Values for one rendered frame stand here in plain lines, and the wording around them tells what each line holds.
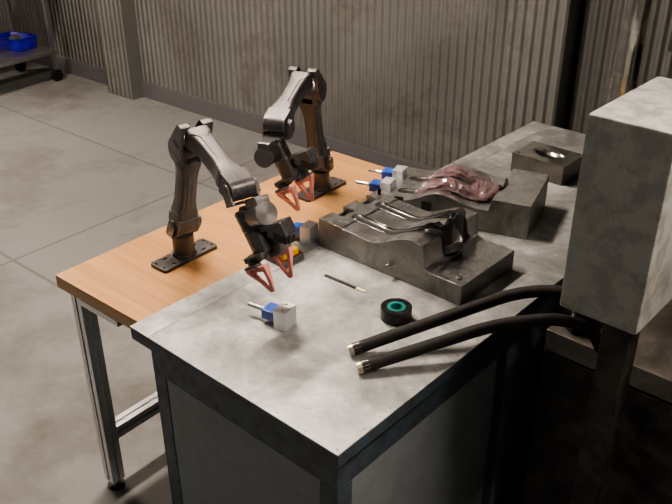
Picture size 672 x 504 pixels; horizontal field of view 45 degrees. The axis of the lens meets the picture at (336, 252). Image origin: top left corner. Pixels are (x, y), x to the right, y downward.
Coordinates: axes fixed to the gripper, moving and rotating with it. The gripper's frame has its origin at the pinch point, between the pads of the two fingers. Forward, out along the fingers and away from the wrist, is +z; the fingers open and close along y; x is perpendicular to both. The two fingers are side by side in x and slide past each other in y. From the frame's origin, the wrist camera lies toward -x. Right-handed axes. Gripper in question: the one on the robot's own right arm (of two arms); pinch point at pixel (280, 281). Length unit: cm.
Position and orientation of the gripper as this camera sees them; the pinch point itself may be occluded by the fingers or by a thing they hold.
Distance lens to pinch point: 199.1
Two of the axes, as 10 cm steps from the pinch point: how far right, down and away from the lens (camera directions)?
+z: 4.3, 8.8, 1.9
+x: -7.3, 2.2, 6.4
